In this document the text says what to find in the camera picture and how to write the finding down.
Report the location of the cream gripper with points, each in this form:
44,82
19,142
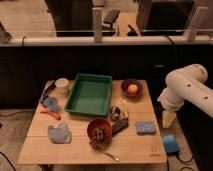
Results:
167,118

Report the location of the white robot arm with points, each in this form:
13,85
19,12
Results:
185,84

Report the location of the green plastic tray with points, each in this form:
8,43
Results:
90,95

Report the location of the blue object on floor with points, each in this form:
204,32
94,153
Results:
170,144

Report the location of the wooden table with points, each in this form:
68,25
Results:
128,146

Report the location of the orange fruit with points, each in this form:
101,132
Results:
132,89

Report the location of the yellow corn piece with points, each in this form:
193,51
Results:
124,107

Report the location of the small metal cup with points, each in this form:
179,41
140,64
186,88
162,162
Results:
114,113

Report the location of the dark red bowl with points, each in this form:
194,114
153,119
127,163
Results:
126,83

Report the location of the orange bowl with pinecone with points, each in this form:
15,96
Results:
99,131

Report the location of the metal spoon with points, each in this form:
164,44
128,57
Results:
98,148

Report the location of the crumpled blue cloth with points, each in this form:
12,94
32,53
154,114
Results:
60,134

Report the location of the white cup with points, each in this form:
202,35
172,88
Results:
62,84

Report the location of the small blue toy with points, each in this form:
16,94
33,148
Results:
51,103

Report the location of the orange handled tool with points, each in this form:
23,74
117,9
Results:
53,114

